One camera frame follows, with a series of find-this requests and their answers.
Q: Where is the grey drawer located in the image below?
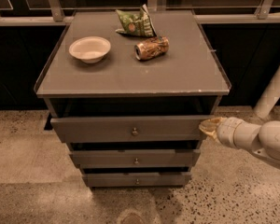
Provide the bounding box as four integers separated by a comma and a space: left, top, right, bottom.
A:
70, 149, 200, 169
51, 116, 210, 143
83, 172, 191, 188

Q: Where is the grey middle drawer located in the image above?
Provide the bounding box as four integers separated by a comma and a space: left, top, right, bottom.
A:
70, 149, 200, 169

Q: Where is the white bowl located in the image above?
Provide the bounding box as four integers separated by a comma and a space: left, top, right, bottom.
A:
69, 36, 111, 63

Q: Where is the green chip bag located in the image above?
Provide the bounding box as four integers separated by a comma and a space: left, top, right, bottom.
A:
116, 5, 157, 37

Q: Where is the brass top drawer knob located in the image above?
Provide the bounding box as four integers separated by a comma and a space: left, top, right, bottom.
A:
132, 127, 139, 136

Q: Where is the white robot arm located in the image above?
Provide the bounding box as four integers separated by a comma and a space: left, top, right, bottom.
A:
199, 65, 280, 169

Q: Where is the metal railing frame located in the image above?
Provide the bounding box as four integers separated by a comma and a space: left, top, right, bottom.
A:
0, 0, 280, 26

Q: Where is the grey drawer cabinet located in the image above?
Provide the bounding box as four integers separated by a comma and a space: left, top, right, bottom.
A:
35, 11, 231, 177

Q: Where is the crushed brown soda can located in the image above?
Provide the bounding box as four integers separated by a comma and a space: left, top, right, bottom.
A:
134, 36, 169, 61

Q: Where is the grey top drawer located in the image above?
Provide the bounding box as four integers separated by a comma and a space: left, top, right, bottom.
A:
51, 116, 210, 143

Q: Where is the grey bottom drawer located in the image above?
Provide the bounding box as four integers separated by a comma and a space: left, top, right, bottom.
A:
83, 172, 191, 188

